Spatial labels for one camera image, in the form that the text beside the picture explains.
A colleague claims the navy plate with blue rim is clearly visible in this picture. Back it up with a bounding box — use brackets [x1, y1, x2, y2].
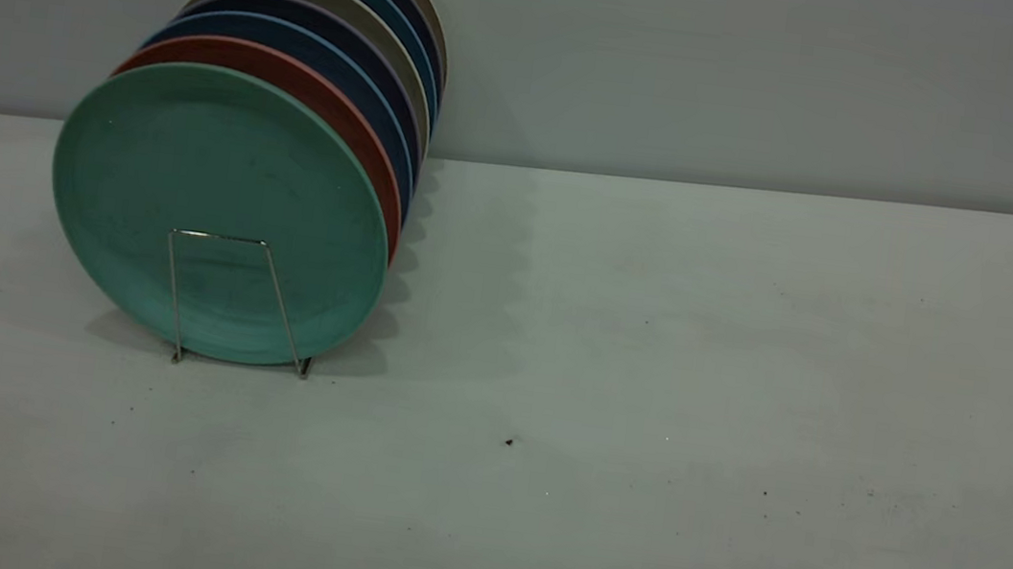
[125, 0, 436, 216]

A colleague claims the green round plate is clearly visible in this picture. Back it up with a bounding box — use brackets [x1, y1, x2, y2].
[31, 47, 411, 381]

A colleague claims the metal wire plate rack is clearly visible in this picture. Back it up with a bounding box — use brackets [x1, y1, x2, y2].
[153, 227, 327, 381]

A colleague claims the pink round plate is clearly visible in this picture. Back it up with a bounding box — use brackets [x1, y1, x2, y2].
[93, 23, 424, 263]

